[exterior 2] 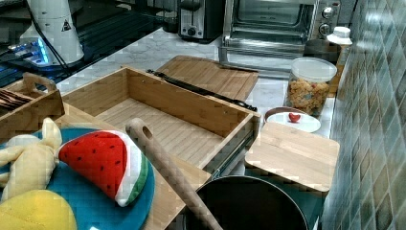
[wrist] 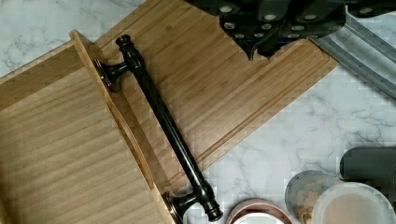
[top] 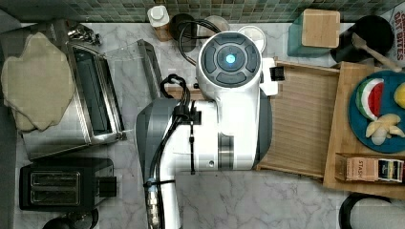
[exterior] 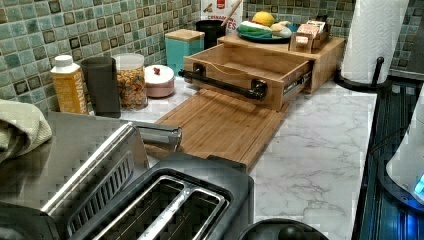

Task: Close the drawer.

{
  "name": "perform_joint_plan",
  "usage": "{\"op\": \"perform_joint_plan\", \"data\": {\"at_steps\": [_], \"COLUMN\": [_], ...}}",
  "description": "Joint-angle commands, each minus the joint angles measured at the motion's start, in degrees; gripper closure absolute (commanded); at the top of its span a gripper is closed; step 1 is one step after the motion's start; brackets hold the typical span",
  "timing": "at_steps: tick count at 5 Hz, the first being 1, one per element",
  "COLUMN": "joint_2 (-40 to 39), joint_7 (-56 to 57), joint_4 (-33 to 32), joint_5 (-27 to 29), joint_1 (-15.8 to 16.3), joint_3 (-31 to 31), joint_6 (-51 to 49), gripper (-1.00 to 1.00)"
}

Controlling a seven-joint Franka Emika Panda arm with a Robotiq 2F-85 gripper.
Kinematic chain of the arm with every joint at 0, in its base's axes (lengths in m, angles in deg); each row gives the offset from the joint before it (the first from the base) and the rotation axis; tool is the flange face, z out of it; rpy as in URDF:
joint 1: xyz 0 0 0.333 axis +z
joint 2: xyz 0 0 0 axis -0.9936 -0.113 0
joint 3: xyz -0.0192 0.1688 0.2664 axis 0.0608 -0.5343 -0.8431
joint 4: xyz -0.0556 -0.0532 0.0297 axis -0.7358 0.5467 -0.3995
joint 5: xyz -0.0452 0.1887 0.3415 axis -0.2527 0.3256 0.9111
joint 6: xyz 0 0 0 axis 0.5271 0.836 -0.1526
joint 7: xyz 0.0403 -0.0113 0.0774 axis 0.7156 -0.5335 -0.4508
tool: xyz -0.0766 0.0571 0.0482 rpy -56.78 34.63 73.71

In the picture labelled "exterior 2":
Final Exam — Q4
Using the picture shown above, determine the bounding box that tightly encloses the bamboo drawer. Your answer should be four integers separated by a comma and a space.
62, 67, 260, 174

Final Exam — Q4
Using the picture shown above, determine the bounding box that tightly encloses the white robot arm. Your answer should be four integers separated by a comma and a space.
20, 0, 84, 67

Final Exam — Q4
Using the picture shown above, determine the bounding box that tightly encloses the large bamboo cutting board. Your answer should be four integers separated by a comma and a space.
157, 55, 259, 101

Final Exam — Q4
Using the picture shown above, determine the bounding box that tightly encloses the pink bowl with white lid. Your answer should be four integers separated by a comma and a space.
264, 106, 321, 132

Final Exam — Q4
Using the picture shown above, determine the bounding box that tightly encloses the black two-slot toaster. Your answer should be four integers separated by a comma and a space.
177, 0, 225, 43

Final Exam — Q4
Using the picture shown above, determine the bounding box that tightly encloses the plush watermelon slice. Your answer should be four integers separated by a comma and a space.
57, 130, 149, 207

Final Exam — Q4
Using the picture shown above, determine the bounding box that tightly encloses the clear cereal jar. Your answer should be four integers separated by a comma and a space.
284, 57, 337, 118

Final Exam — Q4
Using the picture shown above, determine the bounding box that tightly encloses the teal canister with bamboo lid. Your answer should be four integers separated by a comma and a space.
245, 122, 340, 230

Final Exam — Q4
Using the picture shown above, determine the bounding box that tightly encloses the blue round plate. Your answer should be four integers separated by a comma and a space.
0, 127, 156, 230

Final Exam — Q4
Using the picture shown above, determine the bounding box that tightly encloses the orange juice carton white cap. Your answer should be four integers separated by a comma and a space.
327, 26, 352, 98

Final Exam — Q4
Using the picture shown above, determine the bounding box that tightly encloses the wooden tea bag caddy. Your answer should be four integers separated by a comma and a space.
0, 73, 65, 143

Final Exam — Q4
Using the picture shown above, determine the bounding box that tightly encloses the plush cream banana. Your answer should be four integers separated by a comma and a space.
1, 118, 62, 202

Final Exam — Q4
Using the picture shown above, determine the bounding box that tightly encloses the plush yellow lemon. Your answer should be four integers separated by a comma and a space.
0, 190, 78, 230

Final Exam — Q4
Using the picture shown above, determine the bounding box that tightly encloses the black pan with wooden handle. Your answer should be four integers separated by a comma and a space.
125, 118, 308, 230

